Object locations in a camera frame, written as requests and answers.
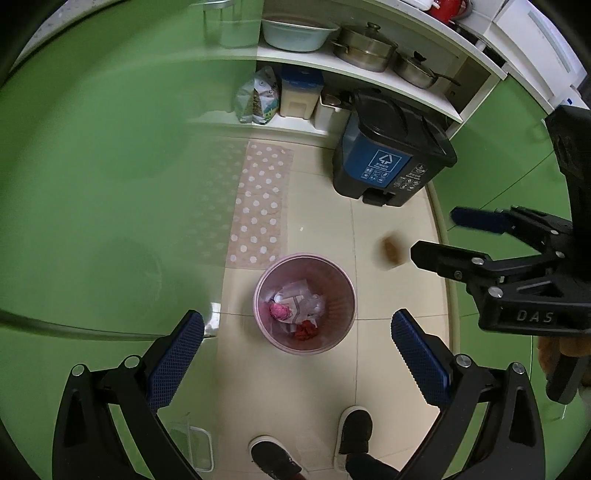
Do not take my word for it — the person's right hand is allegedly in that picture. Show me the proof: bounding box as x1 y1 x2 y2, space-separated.
538 332 563 378

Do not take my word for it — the pale blue basin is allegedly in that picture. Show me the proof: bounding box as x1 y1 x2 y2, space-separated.
261 16 340 52

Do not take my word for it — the person's left shoe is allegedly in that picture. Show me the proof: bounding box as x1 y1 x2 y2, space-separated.
249 436 303 480

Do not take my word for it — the person's right shoe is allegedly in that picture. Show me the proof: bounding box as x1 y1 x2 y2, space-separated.
339 406 374 455

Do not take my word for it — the clear plastic bag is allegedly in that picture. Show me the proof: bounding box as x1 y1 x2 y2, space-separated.
302 293 328 319

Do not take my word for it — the white paper bag blue print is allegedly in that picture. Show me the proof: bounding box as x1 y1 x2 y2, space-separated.
274 279 315 324

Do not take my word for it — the blue black pedal bin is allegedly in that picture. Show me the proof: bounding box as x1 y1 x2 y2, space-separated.
332 89 458 206

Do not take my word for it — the metal drawer handle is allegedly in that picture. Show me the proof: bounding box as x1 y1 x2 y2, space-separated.
171 411 215 472

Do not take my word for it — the small white storage box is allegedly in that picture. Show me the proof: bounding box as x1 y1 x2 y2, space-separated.
314 92 354 130

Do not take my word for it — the printed pouch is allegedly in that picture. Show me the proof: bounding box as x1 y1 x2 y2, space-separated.
234 66 282 125

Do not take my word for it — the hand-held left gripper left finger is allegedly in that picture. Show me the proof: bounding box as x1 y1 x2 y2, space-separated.
52 309 206 480

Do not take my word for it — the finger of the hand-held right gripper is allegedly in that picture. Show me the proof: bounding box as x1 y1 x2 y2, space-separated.
410 240 570 297
450 205 573 254

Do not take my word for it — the white appliance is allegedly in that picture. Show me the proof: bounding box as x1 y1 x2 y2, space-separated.
480 0 587 104

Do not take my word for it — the pink dotted floor mat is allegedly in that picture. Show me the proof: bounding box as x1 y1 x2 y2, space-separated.
225 141 295 268

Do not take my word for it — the white shelf unit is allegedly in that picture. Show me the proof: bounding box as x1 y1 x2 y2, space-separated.
187 41 504 139

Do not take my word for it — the person's shoe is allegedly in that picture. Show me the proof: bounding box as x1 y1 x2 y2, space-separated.
249 436 303 480
339 406 374 455

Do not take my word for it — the person's right leg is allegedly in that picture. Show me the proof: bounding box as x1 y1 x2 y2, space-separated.
332 455 402 480

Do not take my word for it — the clear plastic container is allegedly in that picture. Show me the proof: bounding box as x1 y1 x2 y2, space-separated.
203 0 259 49

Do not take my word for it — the steel steamer pot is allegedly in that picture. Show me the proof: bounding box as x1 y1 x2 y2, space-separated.
330 22 399 73

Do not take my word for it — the brown nut shell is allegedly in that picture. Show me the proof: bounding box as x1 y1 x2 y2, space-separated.
381 233 409 271

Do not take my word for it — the pink trash bin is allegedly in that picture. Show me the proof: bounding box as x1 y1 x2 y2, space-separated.
253 253 357 355

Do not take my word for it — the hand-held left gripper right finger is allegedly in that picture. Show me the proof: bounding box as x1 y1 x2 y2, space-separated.
390 309 546 480

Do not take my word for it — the steel saucepan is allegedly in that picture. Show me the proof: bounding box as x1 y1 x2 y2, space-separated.
392 51 462 89

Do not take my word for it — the beige box blue lid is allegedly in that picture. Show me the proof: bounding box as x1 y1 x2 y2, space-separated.
279 65 324 120

